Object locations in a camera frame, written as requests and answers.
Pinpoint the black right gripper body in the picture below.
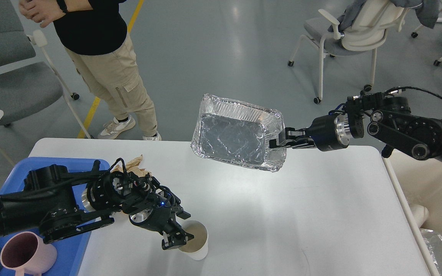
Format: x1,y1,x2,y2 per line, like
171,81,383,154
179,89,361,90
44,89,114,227
306,115,351,151

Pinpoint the seated person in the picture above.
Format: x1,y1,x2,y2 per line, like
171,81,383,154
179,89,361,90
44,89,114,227
18,0,162,141

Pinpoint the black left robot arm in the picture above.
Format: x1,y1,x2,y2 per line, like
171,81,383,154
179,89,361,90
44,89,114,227
0,160,195,250

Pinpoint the brown paper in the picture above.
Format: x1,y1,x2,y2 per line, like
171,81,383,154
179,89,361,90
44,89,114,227
110,155,152,177

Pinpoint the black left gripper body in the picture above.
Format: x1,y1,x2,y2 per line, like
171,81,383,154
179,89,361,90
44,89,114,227
129,203,184,234

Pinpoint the pink plastic mug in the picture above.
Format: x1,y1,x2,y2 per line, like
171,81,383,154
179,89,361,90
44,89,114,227
0,231,57,276

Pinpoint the white paper cup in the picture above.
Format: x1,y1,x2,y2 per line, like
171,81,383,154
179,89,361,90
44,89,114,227
178,220,209,261

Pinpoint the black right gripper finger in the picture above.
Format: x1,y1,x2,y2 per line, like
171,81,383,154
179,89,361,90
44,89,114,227
279,127,309,141
269,139,315,149

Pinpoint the beige plastic bin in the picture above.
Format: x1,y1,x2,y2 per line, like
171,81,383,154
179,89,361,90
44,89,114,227
386,150,442,234

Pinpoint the person's hand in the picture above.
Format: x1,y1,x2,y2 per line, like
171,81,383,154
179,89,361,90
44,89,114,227
18,0,65,28

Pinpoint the left white grey chair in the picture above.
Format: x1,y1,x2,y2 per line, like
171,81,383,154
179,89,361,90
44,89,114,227
0,0,86,131

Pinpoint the beige roll in bin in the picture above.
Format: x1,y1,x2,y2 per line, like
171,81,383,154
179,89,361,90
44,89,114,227
409,204,429,228

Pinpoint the white grey office chair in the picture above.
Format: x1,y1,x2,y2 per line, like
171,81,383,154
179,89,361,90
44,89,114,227
287,0,409,104

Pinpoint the grey jacket on chair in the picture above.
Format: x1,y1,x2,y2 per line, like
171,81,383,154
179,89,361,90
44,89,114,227
337,0,440,32

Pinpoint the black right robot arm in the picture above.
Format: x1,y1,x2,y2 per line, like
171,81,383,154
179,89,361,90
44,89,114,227
269,86,442,162

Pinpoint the aluminium foil tray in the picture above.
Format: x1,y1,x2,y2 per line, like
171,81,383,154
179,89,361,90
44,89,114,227
191,93,286,172

